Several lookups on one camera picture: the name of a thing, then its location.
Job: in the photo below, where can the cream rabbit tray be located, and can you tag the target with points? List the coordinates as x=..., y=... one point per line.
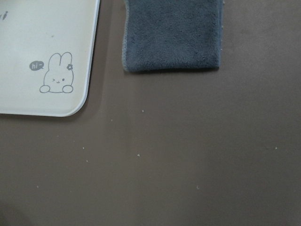
x=46, y=49

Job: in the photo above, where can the folded grey cloth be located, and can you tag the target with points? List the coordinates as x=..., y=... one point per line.
x=172, y=34

